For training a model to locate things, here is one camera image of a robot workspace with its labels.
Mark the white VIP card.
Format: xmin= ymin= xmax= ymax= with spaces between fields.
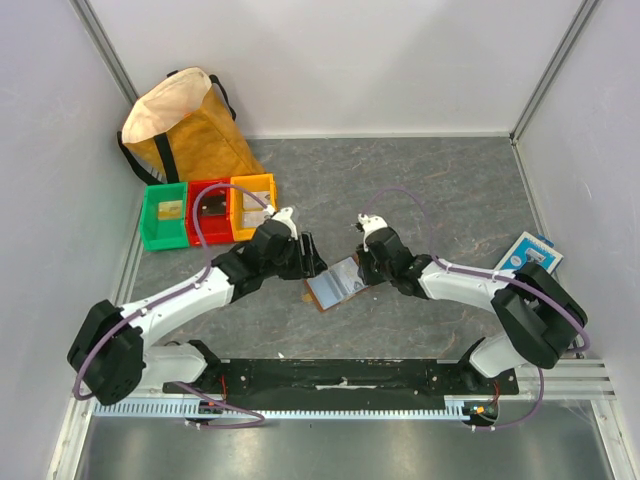
xmin=241 ymin=210 xmax=273 ymax=229

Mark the aluminium corner post left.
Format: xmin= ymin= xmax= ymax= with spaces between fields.
xmin=70 ymin=0 xmax=138 ymax=105

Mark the blue slotted cable duct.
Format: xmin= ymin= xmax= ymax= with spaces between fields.
xmin=93 ymin=397 xmax=474 ymax=419

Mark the aluminium corner post right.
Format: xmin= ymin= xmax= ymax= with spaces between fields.
xmin=509 ymin=0 xmax=601 ymax=147

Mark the tan paper tote bag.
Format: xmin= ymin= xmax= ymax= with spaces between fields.
xmin=116 ymin=67 xmax=266 ymax=185

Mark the silver VIP card in bin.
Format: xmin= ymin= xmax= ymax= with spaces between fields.
xmin=242 ymin=191 xmax=271 ymax=210

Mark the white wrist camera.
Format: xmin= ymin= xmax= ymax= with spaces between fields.
xmin=263 ymin=205 xmax=296 ymax=225
xmin=356 ymin=213 xmax=388 ymax=238

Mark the yellow plastic bin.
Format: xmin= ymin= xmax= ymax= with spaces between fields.
xmin=229 ymin=173 xmax=277 ymax=242

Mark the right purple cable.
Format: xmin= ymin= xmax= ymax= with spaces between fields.
xmin=364 ymin=187 xmax=592 ymax=432

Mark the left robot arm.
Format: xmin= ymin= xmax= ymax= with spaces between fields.
xmin=67 ymin=208 xmax=328 ymax=406

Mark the aluminium corner post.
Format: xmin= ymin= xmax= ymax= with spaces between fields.
xmin=509 ymin=0 xmax=601 ymax=147
xmin=70 ymin=0 xmax=138 ymax=105

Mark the brown leather card holder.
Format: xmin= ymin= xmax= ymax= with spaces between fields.
xmin=304 ymin=263 xmax=359 ymax=312

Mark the gold card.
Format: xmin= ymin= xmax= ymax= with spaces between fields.
xmin=157 ymin=200 xmax=183 ymax=221

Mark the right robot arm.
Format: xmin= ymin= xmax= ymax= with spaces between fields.
xmin=356 ymin=214 xmax=590 ymax=394

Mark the red plastic bin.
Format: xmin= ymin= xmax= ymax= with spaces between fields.
xmin=185 ymin=177 xmax=234 ymax=246

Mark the white card with stripe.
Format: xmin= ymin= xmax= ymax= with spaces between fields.
xmin=333 ymin=257 xmax=367 ymax=298

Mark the aluminium front rail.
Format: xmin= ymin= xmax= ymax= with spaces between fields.
xmin=82 ymin=356 xmax=614 ymax=408

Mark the purple cable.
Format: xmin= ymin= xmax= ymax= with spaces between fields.
xmin=364 ymin=187 xmax=592 ymax=432
xmin=72 ymin=183 xmax=276 ymax=431

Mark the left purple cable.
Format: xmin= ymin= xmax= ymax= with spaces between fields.
xmin=72 ymin=183 xmax=276 ymax=431

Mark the green plastic bin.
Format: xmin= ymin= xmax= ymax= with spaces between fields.
xmin=139 ymin=183 xmax=189 ymax=251

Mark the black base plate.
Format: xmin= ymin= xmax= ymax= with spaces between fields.
xmin=190 ymin=359 xmax=519 ymax=400

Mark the black VIP card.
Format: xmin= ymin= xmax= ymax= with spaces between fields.
xmin=199 ymin=195 xmax=227 ymax=217

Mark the blue razor box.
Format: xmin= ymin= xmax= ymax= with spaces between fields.
xmin=495 ymin=232 xmax=564 ymax=273

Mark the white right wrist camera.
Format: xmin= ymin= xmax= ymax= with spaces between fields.
xmin=356 ymin=213 xmax=388 ymax=238

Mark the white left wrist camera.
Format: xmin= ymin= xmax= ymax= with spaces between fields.
xmin=263 ymin=205 xmax=296 ymax=225

